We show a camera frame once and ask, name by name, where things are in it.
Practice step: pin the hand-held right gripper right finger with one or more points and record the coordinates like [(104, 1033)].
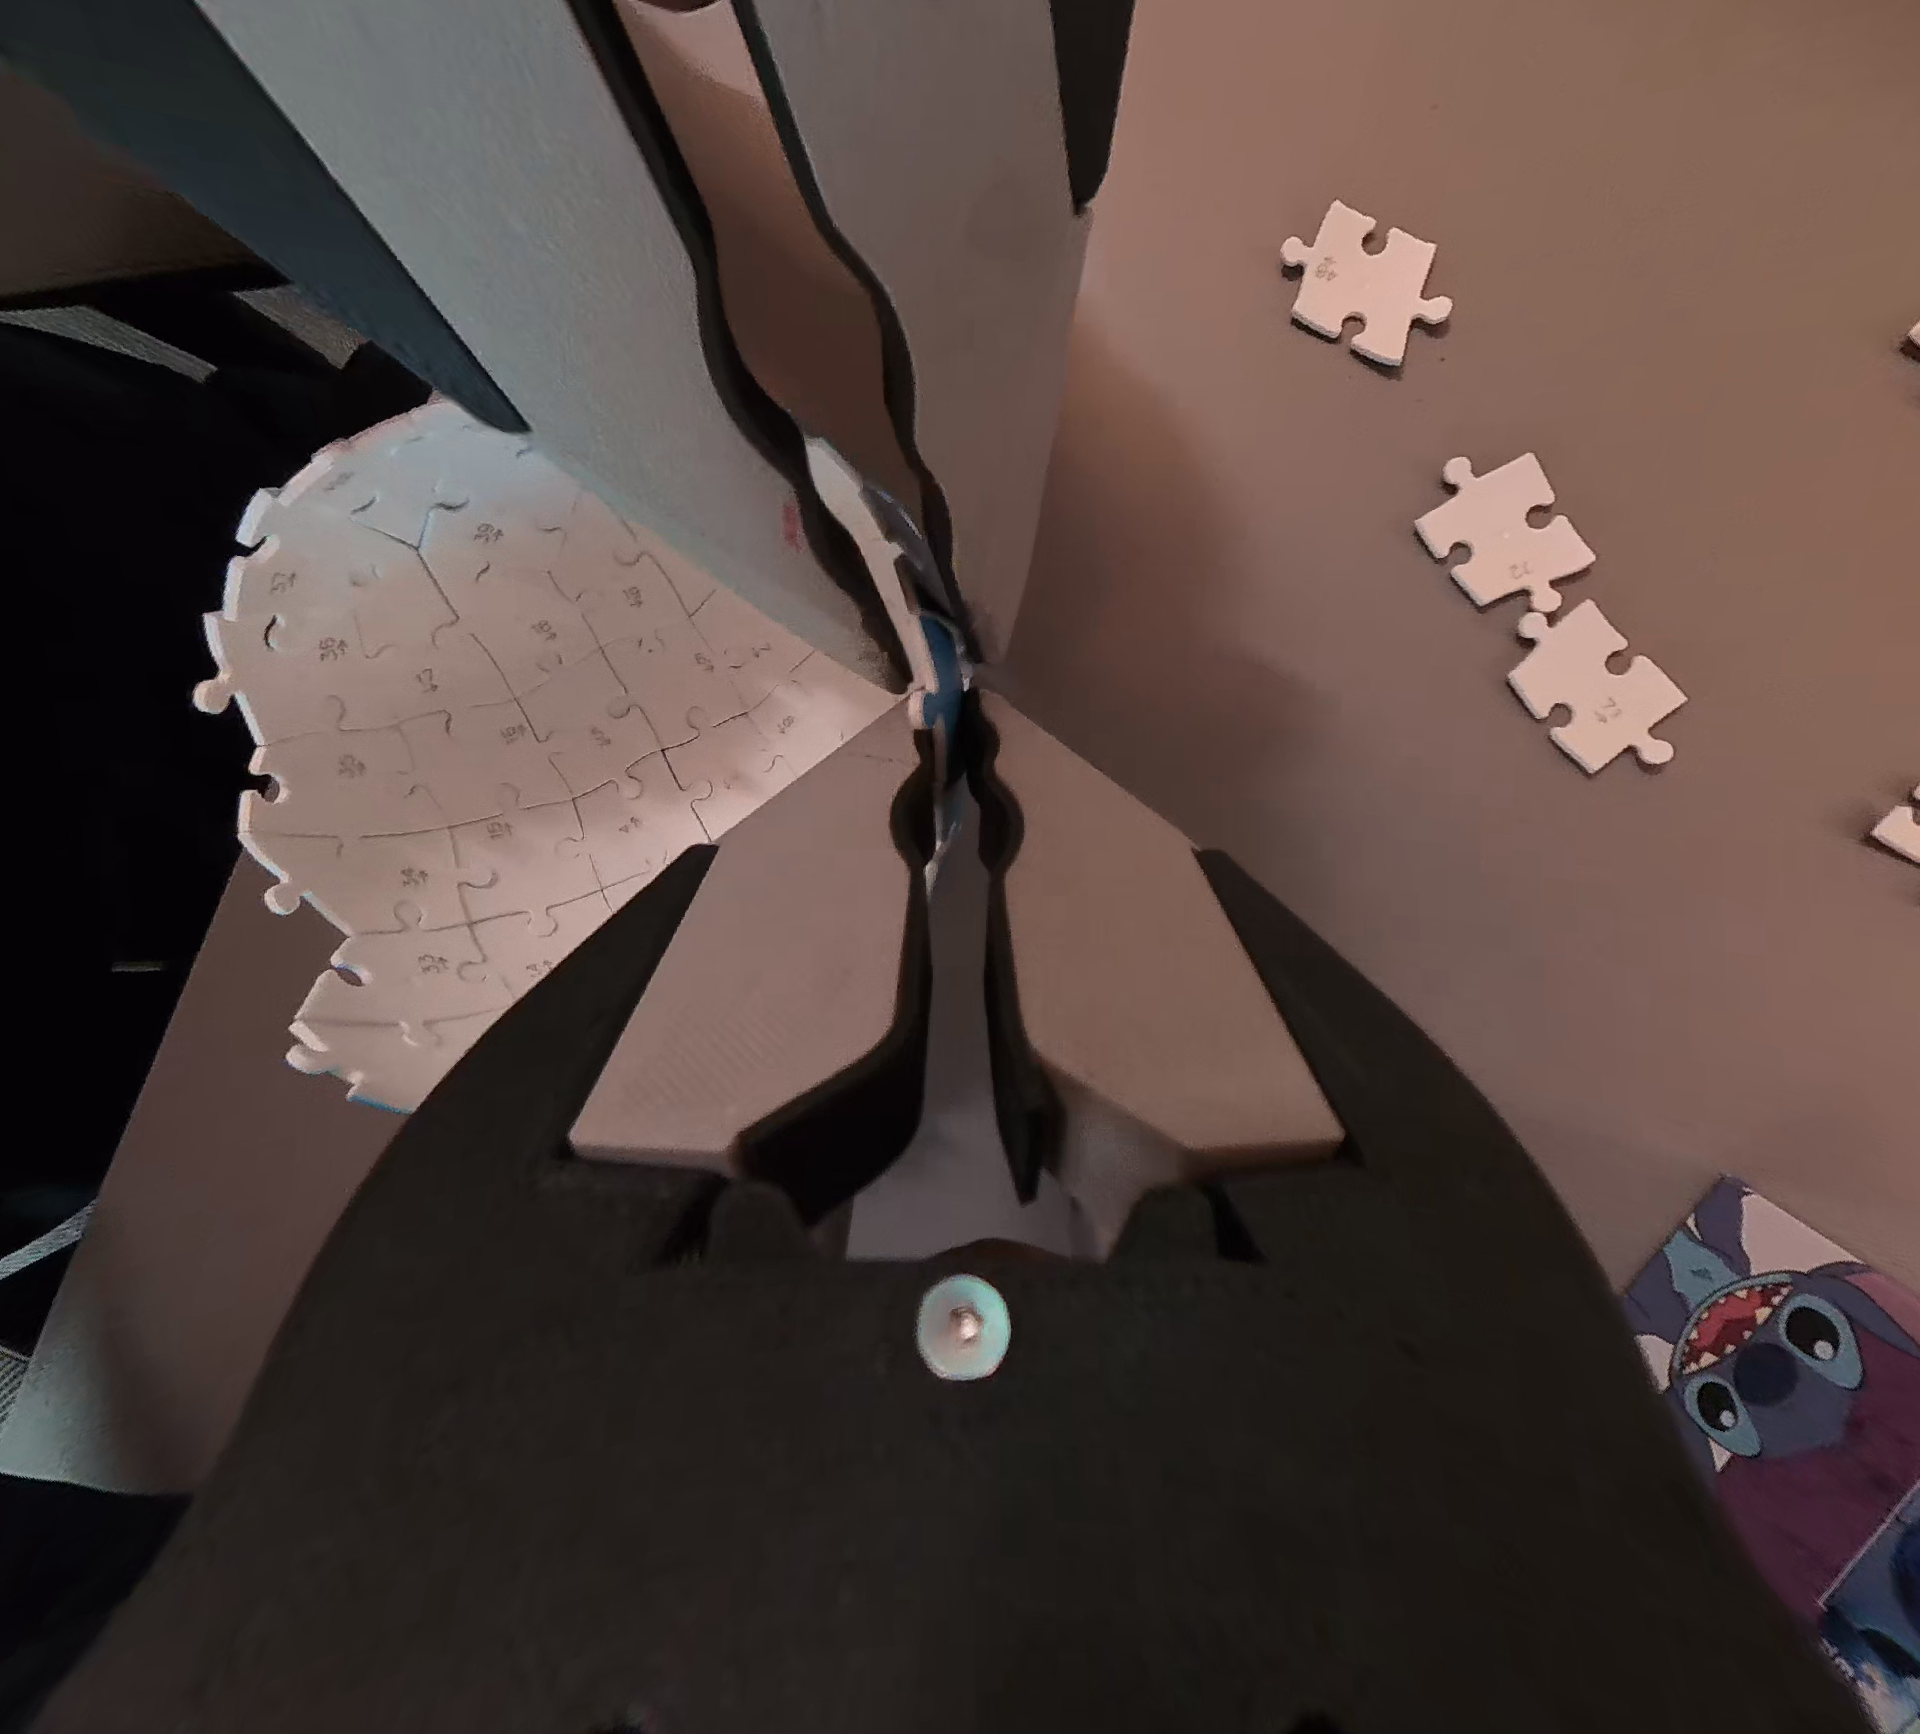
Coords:
[(1183, 999)]

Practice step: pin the partly built white puzzle ball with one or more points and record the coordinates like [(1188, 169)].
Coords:
[(452, 714)]

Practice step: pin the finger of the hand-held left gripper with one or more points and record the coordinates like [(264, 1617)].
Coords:
[(452, 190), (930, 36)]

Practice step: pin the cartoon print puzzle box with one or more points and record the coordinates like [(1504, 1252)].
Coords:
[(1785, 1387)]

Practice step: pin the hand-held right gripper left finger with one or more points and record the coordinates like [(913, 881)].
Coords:
[(733, 999)]

